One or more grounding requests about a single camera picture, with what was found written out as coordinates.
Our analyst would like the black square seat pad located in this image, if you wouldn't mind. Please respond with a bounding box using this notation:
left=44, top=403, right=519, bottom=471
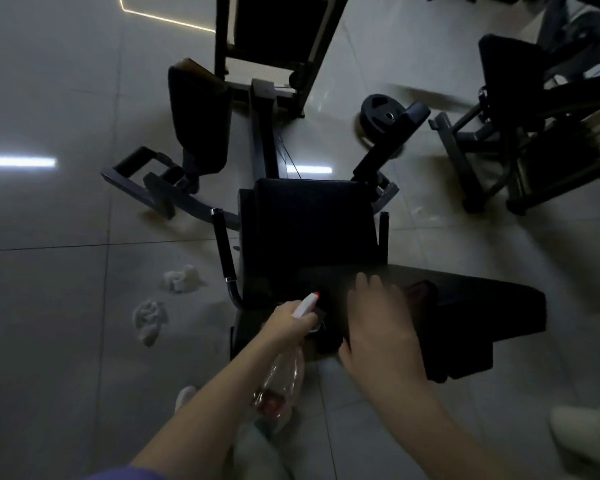
left=237, top=177, right=382, bottom=298

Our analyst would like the person's left hand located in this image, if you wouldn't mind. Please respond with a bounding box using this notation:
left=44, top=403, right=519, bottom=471
left=259, top=301, right=320, bottom=351

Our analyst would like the clear spray bottle white nozzle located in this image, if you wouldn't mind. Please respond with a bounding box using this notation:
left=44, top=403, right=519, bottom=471
left=251, top=291, right=329, bottom=423

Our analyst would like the black gym machine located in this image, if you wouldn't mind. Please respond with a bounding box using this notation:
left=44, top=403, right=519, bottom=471
left=100, top=0, right=548, bottom=386

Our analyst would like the person's white right slipper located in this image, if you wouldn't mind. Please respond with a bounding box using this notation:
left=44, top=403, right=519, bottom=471
left=549, top=405, right=600, bottom=475

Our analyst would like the person's white left slipper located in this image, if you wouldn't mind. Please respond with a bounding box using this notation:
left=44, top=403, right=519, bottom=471
left=174, top=385, right=199, bottom=414

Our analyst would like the person's right hand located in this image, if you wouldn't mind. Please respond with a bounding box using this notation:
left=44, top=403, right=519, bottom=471
left=337, top=272, right=429, bottom=391

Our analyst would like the dark gym machine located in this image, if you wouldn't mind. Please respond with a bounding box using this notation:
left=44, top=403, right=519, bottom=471
left=422, top=0, right=600, bottom=216

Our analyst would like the black weight plate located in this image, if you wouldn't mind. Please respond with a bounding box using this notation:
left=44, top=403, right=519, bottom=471
left=356, top=94, right=406, bottom=150

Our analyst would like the person's purple sleeve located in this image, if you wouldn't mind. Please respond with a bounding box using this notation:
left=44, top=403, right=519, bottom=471
left=82, top=466, right=168, bottom=480

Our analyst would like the person's left forearm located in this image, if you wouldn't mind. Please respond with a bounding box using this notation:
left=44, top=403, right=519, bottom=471
left=129, top=337, right=282, bottom=480

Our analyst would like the crumpled white tissue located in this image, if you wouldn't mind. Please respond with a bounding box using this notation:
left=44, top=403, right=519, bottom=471
left=161, top=264, right=206, bottom=295
left=131, top=299, right=171, bottom=348

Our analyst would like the black long bench pad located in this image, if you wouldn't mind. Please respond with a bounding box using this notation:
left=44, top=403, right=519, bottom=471
left=300, top=264, right=548, bottom=385

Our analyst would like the person's white slipper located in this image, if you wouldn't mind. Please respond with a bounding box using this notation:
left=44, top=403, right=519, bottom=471
left=174, top=385, right=199, bottom=414
left=549, top=405, right=600, bottom=475

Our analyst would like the person's right forearm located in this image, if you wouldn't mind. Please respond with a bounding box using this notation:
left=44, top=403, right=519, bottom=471
left=362, top=376, right=512, bottom=480

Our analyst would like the dark red cloth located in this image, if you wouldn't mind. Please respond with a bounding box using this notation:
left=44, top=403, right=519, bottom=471
left=402, top=280, right=439, bottom=309

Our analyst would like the person's light trouser leg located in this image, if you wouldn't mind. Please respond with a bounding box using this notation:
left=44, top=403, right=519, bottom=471
left=229, top=419, right=293, bottom=480

